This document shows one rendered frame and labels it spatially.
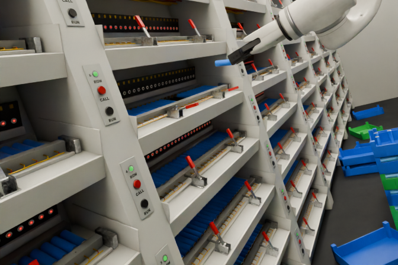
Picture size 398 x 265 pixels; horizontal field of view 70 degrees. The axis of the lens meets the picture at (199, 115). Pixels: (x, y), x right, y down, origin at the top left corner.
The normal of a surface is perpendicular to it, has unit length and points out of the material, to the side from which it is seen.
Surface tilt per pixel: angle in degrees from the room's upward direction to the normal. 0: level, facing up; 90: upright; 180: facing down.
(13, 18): 90
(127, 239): 90
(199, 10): 90
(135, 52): 111
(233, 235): 21
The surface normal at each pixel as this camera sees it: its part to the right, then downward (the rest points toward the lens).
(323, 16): -0.22, 0.65
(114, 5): 0.80, -0.24
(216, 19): -0.50, 0.25
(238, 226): -0.03, -0.96
